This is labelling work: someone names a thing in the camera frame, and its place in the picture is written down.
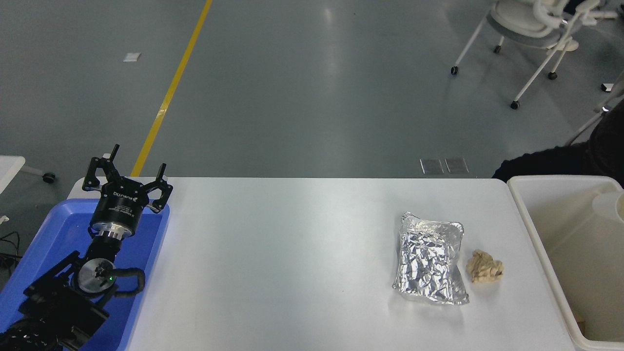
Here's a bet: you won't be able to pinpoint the blue plastic tray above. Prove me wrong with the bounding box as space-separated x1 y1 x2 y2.
0 197 170 351

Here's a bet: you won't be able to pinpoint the white wheeled office chair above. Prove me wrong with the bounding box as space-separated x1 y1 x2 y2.
449 0 605 110

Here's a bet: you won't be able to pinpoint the black floor cables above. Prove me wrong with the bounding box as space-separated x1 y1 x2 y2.
0 230 21 274

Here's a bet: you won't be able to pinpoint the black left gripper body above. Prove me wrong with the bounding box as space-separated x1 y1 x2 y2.
90 177 149 231

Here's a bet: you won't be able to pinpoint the white paper cup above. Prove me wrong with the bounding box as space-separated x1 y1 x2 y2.
591 192 624 226

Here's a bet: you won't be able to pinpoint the large pale plastic bin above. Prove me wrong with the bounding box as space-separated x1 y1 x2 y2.
507 175 624 351

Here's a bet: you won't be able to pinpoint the person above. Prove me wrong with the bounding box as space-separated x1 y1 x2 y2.
492 97 624 189

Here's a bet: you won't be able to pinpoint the crumpled silver foil tray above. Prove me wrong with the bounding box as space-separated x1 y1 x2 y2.
392 212 469 305

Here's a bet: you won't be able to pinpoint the crumpled tan paper ball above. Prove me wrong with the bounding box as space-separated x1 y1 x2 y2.
466 250 504 284

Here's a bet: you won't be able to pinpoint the white side table with caster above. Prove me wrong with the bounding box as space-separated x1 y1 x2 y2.
0 155 56 194

